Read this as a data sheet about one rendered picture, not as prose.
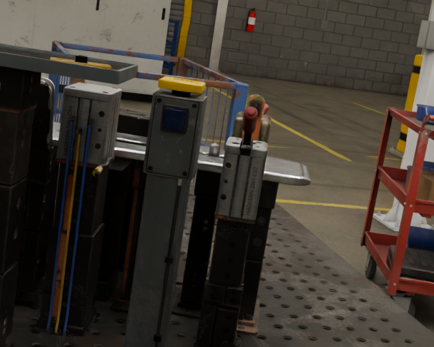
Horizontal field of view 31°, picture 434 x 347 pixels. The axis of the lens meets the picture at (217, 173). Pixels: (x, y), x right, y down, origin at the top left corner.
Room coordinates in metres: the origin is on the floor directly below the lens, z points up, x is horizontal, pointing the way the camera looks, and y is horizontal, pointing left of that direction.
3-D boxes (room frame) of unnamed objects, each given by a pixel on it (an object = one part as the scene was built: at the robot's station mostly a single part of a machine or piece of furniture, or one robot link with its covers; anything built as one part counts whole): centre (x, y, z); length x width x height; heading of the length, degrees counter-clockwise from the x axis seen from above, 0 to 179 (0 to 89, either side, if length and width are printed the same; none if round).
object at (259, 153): (1.24, -0.04, 0.88); 0.11 x 0.10 x 0.36; 177
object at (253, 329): (1.41, -0.09, 0.84); 0.18 x 0.06 x 0.29; 177
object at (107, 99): (1.25, 0.22, 0.90); 0.13 x 0.10 x 0.41; 177
